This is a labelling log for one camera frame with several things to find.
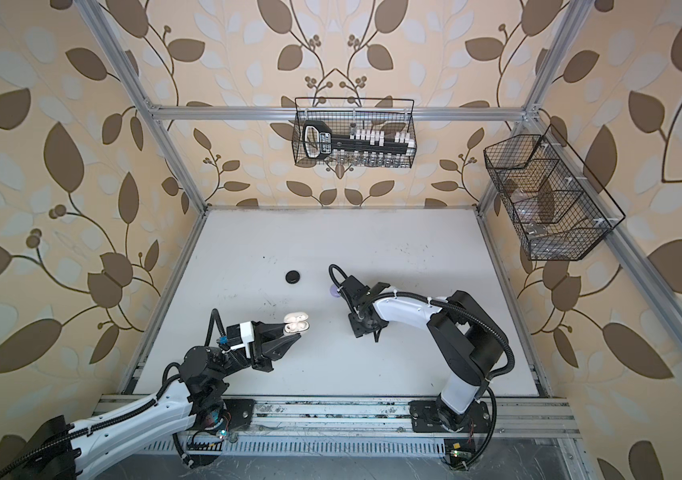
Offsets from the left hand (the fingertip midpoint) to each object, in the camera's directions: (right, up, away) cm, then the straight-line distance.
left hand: (296, 332), depth 62 cm
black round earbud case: (-8, +7, +38) cm, 39 cm away
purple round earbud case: (+6, +2, +34) cm, 35 cm away
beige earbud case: (0, +2, 0) cm, 2 cm away
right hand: (+16, -8, +27) cm, 32 cm away
